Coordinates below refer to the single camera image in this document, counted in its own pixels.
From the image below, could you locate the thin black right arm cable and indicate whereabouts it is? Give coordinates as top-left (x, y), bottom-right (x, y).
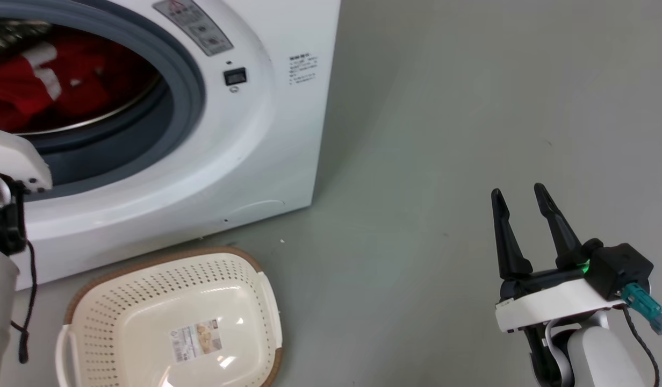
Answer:
top-left (622, 306), bottom-right (662, 387)

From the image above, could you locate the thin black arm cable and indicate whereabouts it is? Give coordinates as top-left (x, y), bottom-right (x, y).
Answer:
top-left (622, 306), bottom-right (662, 387)
top-left (11, 239), bottom-right (38, 364)

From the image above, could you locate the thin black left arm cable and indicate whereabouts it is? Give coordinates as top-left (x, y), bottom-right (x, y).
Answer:
top-left (11, 239), bottom-right (38, 364)

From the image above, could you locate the white front-load washing machine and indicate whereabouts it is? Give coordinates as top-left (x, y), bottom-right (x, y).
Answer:
top-left (0, 0), bottom-right (342, 291)

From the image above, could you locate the red clothing with white trim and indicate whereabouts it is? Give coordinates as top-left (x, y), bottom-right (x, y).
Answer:
top-left (0, 33), bottom-right (155, 133)

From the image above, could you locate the teal cable connector plug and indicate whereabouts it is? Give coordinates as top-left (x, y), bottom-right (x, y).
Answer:
top-left (621, 282), bottom-right (662, 335)

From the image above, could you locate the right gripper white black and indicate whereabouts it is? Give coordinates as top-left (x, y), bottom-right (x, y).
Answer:
top-left (491, 183), bottom-right (654, 333)

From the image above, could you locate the cream perforated laundry basket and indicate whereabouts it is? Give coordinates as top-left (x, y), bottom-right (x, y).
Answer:
top-left (55, 246), bottom-right (284, 387)

